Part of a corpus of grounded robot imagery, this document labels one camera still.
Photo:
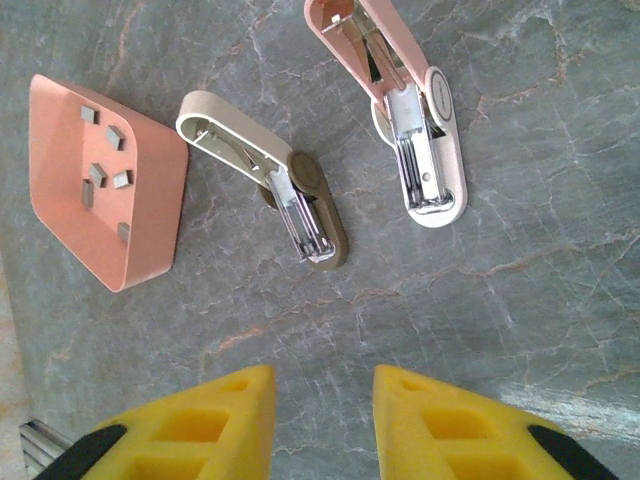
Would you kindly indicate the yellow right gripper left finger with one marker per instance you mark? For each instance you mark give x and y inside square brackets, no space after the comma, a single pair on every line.
[200,440]

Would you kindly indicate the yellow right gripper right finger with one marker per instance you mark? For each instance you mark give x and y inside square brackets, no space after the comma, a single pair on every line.
[450,440]

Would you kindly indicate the pink stapler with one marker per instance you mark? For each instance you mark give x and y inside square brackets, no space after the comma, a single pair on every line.
[442,165]

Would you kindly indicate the beige stapler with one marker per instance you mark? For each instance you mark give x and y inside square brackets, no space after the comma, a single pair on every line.
[305,172]

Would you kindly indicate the pink plastic tray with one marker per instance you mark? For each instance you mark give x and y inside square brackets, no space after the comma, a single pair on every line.
[55,165]

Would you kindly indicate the grey staple block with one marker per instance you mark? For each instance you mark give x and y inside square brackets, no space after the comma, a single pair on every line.
[122,179]
[123,232]
[89,114]
[115,136]
[97,175]
[87,195]

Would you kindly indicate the aluminium side rail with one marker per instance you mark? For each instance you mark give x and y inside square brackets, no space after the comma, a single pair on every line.
[42,440]

